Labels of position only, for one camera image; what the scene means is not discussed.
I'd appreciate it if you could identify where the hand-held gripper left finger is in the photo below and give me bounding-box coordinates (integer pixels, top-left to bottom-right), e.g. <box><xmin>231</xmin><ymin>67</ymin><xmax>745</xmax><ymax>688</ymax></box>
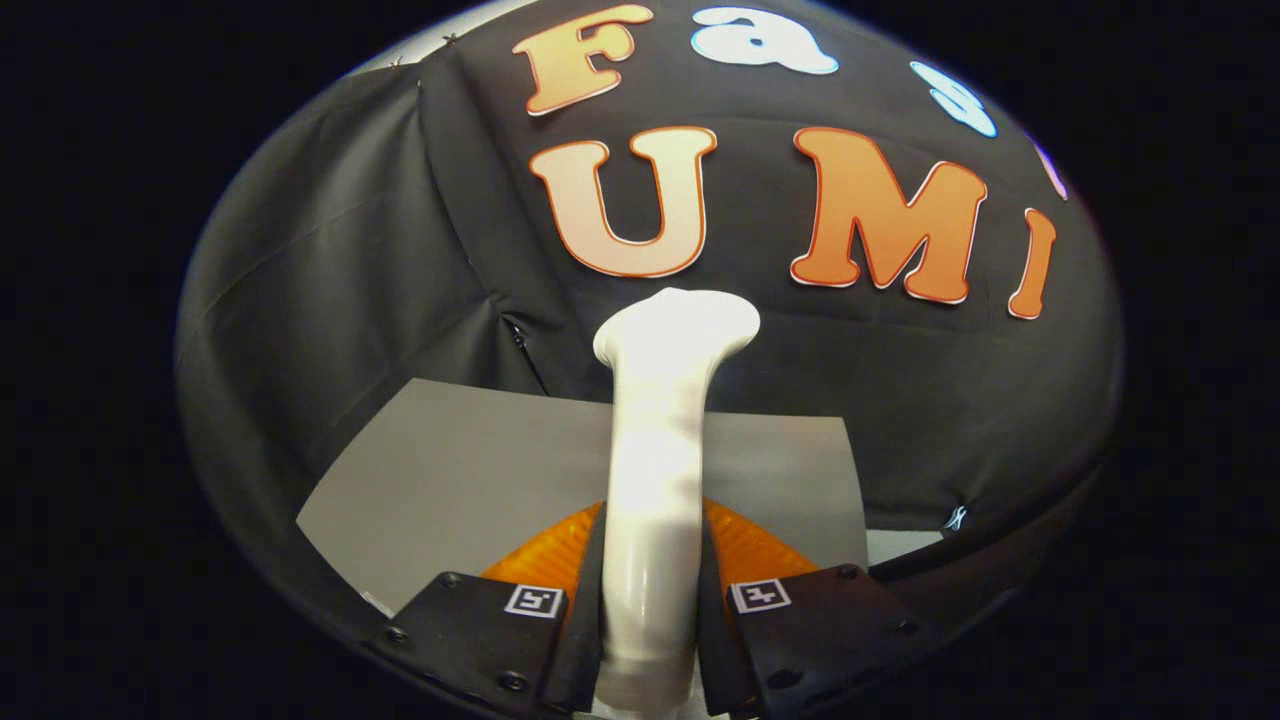
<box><xmin>365</xmin><ymin>500</ymin><xmax>609</xmax><ymax>720</ymax></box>

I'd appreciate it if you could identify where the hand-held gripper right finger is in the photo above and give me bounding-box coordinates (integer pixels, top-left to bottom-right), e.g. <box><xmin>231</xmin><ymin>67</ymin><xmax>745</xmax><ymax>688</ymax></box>
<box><xmin>698</xmin><ymin>498</ymin><xmax>946</xmax><ymax>720</ymax></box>

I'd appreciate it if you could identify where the grey drawer cabinet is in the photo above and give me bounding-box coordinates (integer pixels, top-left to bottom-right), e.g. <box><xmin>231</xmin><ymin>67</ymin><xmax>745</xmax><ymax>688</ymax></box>
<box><xmin>297</xmin><ymin>378</ymin><xmax>869</xmax><ymax>616</ymax></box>

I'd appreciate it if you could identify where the white garment steamer head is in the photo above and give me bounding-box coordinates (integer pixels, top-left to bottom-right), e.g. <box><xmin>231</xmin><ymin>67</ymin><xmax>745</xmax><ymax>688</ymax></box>
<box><xmin>592</xmin><ymin>288</ymin><xmax>761</xmax><ymax>713</ymax></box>

